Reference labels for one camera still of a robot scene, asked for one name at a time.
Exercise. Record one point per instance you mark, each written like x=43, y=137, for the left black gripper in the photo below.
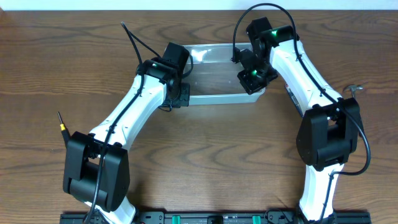
x=181, y=98

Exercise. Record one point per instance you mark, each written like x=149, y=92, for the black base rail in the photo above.
x=272, y=216

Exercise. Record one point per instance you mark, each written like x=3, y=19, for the clear plastic container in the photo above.
x=213, y=79

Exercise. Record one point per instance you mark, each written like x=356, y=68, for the black yellow screwdriver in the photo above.
x=64, y=130

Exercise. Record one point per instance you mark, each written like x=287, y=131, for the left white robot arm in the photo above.
x=96, y=165

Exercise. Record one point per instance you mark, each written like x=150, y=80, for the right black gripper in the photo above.
x=250, y=84

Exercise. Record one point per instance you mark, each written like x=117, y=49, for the silver combination wrench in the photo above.
x=353, y=88

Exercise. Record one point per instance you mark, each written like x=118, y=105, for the precision screwdriver set case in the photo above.
x=294, y=100

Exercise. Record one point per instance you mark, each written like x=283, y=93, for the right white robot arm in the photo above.
x=328, y=133

